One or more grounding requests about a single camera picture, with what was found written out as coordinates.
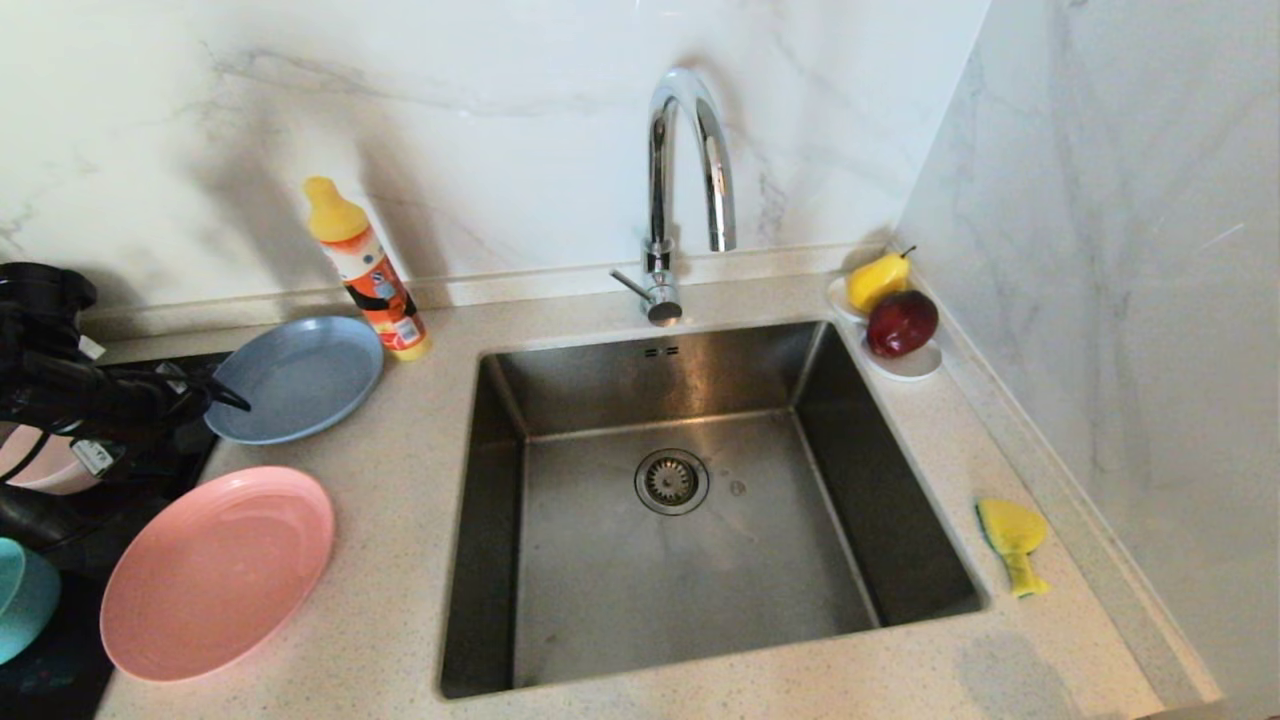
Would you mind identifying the blue grey plate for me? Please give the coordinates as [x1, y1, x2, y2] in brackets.
[204, 316, 386, 445]

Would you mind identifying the pale pink bowl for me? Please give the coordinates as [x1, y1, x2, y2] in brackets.
[0, 425, 101, 496]

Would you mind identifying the pink plate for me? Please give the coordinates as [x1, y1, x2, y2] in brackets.
[100, 466, 336, 684]

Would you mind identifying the orange dish soap bottle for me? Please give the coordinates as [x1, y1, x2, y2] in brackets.
[304, 177, 433, 362]

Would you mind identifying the teal bowl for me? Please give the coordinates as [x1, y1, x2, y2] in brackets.
[0, 538, 63, 666]

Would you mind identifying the chrome gooseneck faucet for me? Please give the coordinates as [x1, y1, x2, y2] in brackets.
[611, 68, 738, 327]

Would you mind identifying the yellow green sponge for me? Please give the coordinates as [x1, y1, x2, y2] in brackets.
[975, 497, 1051, 599]

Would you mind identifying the stainless steel sink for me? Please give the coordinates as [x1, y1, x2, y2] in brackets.
[438, 320, 989, 699]

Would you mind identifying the black induction cooktop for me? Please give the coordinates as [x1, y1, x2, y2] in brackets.
[0, 352, 236, 720]

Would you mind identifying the round metal drain strainer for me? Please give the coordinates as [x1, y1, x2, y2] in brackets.
[635, 448, 711, 516]

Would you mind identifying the yellow pear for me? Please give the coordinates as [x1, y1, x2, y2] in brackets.
[847, 246, 918, 315]

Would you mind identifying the dark red apple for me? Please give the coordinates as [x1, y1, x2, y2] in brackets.
[866, 290, 941, 359]

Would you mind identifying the small white dish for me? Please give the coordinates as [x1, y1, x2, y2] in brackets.
[827, 277, 944, 382]

